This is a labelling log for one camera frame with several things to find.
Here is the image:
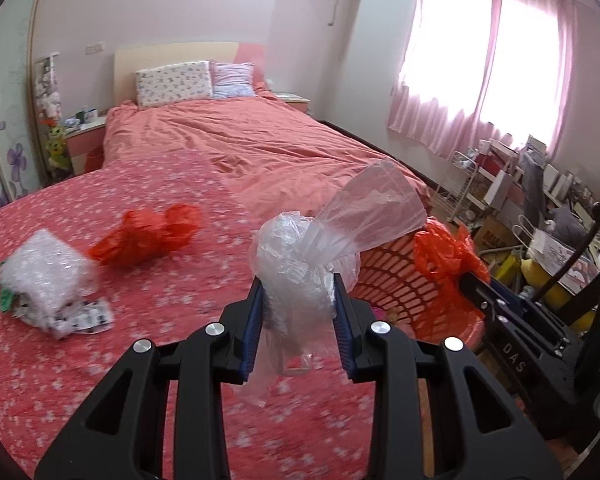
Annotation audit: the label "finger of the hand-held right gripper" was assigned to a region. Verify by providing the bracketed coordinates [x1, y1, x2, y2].
[482, 311, 582, 409]
[457, 270, 572, 360]

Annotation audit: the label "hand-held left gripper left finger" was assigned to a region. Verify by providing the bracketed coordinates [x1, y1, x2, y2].
[34, 276, 266, 480]

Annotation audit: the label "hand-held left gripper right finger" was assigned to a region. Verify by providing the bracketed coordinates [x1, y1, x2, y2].
[331, 272, 563, 480]

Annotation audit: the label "orange plastic laundry basket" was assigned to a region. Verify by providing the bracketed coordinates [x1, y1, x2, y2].
[350, 216, 492, 357]

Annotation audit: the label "clear plastic bag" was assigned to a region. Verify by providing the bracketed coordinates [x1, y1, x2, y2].
[232, 160, 429, 409]

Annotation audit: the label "yellow plastic tub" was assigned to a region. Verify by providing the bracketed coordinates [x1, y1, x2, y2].
[521, 254, 597, 332]

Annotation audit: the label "grey office chair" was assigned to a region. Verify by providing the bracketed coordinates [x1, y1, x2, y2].
[519, 152, 549, 227]

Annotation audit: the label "white shelf cart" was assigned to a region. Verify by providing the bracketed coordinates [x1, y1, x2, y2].
[466, 139, 522, 213]

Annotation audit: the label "red floral blanket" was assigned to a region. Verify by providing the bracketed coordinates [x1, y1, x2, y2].
[0, 152, 486, 480]

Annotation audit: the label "long orange plastic bag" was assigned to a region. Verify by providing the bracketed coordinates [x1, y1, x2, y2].
[88, 203, 204, 267]

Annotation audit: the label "salmon bed duvet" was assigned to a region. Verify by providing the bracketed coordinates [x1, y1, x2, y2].
[102, 91, 432, 213]

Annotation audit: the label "white bubble wrap bundle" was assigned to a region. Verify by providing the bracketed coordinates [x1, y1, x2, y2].
[0, 228, 115, 340]

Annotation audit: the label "pink curtain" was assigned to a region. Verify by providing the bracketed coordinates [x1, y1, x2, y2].
[386, 0, 503, 153]
[480, 0, 579, 157]

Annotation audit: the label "pink nightstand with clutter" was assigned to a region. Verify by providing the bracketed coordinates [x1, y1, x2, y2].
[63, 116, 107, 177]

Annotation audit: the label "striped pink pillow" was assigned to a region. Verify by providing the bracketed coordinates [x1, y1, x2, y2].
[210, 61, 257, 100]

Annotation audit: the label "floral white pillow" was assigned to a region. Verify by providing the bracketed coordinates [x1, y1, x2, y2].
[134, 60, 215, 109]

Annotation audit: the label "beige pink headboard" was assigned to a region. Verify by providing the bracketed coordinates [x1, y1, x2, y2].
[113, 41, 267, 107]

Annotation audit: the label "hanging plush toys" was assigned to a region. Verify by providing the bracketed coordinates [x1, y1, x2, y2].
[34, 54, 72, 177]

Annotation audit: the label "wardrobe with flower decals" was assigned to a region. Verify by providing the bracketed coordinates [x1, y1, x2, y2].
[0, 0, 52, 222]

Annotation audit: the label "white wire rolling cart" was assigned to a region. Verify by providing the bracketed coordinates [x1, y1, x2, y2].
[431, 150, 477, 224]

